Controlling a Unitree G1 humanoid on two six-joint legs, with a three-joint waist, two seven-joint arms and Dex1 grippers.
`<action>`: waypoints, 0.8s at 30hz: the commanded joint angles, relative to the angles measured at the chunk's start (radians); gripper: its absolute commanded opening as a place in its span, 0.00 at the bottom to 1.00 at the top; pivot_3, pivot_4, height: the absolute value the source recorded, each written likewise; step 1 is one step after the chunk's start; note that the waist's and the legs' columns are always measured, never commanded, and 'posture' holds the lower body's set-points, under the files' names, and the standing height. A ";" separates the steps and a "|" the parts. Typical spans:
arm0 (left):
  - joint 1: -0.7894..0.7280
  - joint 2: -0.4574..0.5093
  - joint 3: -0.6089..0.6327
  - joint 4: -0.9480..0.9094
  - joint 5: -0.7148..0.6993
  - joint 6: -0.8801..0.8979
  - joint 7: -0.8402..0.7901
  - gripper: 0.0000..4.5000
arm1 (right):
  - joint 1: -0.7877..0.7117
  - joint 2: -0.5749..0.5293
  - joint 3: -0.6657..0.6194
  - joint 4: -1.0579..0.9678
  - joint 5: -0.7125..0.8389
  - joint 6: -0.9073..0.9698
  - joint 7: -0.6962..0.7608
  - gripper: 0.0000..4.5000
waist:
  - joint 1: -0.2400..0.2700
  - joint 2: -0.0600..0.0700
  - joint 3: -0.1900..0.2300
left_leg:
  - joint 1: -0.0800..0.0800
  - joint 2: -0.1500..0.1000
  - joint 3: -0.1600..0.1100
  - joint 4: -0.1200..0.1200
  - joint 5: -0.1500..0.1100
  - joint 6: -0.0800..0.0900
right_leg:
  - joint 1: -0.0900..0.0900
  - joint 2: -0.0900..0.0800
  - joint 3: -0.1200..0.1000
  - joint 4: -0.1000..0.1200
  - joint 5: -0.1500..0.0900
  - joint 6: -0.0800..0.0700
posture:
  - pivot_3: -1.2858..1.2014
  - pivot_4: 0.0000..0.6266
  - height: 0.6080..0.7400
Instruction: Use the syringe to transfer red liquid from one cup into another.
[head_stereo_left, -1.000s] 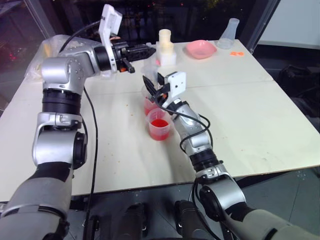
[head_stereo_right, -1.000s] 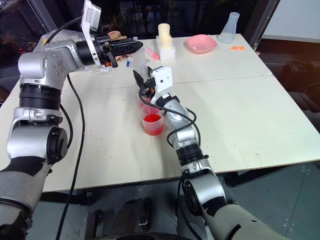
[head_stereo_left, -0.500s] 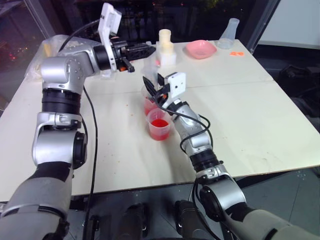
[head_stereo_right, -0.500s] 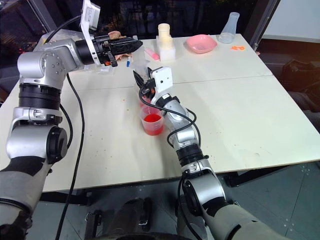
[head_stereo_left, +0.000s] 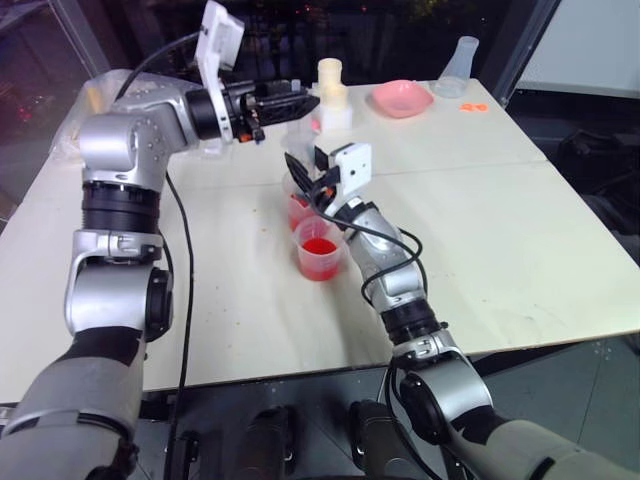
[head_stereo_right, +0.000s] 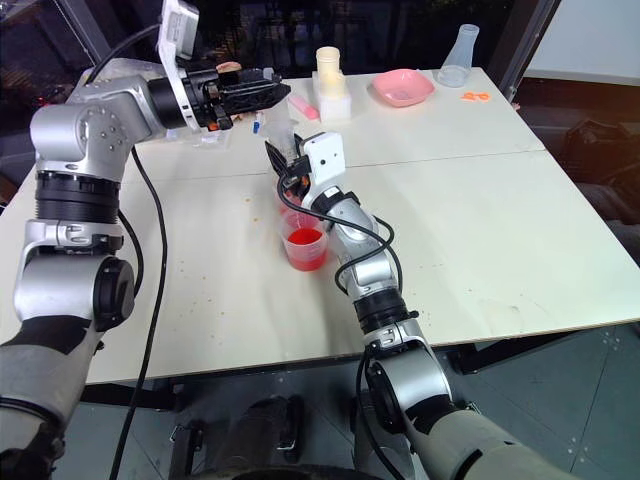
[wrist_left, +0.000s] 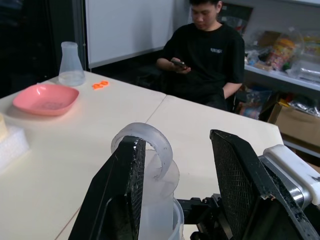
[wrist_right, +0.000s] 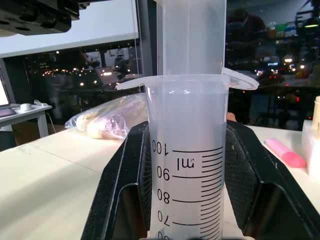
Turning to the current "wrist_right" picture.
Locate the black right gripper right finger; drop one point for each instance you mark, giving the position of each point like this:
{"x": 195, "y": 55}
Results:
{"x": 272, "y": 200}

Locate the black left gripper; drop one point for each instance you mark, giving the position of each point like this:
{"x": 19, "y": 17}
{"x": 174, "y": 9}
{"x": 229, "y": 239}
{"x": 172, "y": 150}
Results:
{"x": 37, "y": 15}

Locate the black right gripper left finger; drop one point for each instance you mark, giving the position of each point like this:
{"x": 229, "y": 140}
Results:
{"x": 117, "y": 190}

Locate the large clear plastic syringe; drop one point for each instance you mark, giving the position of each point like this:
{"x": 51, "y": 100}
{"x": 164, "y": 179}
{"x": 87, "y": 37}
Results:
{"x": 187, "y": 120}

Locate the pink cylindrical stick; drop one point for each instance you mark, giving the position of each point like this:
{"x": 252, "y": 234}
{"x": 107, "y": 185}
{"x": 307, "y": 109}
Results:
{"x": 285, "y": 152}

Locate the white roller blind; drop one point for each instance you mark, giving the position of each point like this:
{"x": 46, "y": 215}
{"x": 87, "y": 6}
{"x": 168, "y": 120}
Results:
{"x": 100, "y": 27}

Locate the white container at right edge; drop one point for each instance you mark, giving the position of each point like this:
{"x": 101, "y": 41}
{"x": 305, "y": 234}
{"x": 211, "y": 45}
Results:
{"x": 312, "y": 145}

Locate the clear plastic bag with contents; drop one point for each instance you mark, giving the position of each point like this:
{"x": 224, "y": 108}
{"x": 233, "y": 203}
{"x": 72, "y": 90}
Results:
{"x": 110, "y": 120}

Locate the open laptop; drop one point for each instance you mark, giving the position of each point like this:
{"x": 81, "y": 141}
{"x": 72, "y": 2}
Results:
{"x": 3, "y": 100}

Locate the small white roll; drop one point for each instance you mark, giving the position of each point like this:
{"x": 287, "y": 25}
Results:
{"x": 25, "y": 107}

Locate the white side desk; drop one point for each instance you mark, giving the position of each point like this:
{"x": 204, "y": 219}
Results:
{"x": 27, "y": 115}

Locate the dark window frame post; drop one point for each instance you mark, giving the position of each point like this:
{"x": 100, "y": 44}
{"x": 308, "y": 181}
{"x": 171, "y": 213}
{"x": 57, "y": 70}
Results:
{"x": 148, "y": 37}

